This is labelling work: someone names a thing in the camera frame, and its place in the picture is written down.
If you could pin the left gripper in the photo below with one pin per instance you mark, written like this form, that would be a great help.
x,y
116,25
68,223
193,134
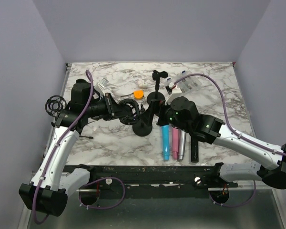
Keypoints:
x,y
114,110

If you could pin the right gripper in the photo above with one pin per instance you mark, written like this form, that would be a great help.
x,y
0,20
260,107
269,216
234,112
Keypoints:
x,y
148,115

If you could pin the black round base clip stand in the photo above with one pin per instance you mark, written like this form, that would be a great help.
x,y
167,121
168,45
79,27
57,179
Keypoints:
x,y
156,94

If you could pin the blue microphone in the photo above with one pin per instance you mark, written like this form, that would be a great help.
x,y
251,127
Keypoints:
x,y
165,142

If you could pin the pink microphone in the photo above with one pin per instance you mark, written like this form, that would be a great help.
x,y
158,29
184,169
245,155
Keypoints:
x,y
175,143

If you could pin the silver microphone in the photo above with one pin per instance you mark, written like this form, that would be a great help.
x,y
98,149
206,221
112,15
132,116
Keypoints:
x,y
182,142

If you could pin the black speckled microphone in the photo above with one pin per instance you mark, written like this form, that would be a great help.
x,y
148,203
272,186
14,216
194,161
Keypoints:
x,y
194,156

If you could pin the black tripod shock mount stand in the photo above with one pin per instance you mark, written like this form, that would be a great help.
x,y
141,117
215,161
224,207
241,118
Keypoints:
x,y
54,106

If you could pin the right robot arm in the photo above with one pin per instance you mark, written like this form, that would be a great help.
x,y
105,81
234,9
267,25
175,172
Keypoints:
x,y
268,161

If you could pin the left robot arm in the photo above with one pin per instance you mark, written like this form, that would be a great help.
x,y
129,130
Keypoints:
x,y
48,191

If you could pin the orange tape measure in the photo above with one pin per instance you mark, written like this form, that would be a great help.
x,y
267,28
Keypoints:
x,y
138,94

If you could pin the white earbud case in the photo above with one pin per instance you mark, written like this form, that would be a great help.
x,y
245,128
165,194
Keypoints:
x,y
142,84

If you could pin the clear plastic screw box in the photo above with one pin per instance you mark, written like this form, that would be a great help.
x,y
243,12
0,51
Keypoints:
x,y
186,85

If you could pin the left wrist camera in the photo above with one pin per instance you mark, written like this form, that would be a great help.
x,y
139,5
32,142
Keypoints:
x,y
101,88

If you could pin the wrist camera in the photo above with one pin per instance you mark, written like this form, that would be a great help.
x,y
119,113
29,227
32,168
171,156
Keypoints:
x,y
101,88
174,92

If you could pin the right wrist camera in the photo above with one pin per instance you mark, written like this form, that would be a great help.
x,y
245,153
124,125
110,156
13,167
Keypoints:
x,y
174,92

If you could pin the black front mounting rail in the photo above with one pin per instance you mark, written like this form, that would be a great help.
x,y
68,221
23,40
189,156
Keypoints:
x,y
146,182

